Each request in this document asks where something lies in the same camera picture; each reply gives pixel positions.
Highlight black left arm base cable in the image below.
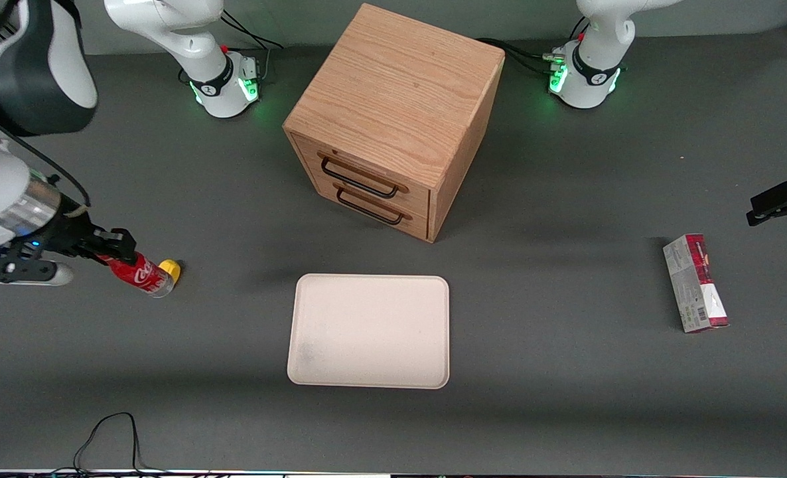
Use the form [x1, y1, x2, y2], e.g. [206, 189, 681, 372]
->
[476, 37, 567, 75]

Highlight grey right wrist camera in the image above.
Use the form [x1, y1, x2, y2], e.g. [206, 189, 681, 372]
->
[0, 258, 74, 287]

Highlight black right arm base cable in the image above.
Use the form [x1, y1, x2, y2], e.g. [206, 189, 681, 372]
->
[220, 9, 285, 88]

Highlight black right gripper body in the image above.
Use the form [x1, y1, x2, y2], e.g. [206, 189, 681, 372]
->
[2, 212, 109, 261]

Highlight black right arm hose cable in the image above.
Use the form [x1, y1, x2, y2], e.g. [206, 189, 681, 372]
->
[0, 100, 93, 208]

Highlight black metal drawer handle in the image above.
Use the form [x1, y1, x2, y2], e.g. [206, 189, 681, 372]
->
[318, 151, 409, 199]
[334, 185, 413, 226]

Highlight wooden drawer front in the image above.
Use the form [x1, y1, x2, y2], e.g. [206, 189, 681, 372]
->
[313, 178, 431, 242]
[291, 131, 433, 214]

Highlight coke bottle with yellow cap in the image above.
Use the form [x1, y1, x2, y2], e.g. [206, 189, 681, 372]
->
[102, 251, 182, 299]

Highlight black arm base cable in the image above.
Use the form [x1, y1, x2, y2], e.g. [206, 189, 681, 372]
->
[220, 9, 285, 88]
[476, 37, 567, 75]

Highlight beige plastic tray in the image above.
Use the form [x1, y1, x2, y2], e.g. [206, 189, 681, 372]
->
[287, 274, 450, 390]

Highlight black looped table-edge cable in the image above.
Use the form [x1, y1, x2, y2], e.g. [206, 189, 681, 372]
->
[72, 412, 170, 476]

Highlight wooden drawer cabinet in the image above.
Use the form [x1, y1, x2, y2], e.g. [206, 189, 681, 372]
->
[283, 3, 506, 244]

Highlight red plaid cardboard box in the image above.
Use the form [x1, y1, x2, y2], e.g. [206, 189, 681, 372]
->
[662, 234, 730, 333]

